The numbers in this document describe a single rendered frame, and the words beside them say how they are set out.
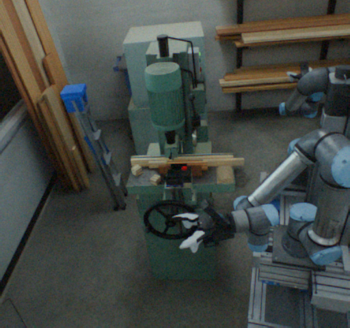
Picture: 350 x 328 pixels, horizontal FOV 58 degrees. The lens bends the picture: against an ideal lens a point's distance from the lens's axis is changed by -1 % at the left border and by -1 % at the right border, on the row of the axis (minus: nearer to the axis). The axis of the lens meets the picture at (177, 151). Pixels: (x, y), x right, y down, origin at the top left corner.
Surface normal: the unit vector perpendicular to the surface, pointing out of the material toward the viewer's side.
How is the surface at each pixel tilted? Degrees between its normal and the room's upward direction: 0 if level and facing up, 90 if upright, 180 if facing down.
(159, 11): 90
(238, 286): 0
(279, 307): 0
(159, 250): 90
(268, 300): 0
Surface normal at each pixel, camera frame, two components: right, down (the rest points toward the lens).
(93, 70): 0.00, 0.58
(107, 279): -0.09, -0.81
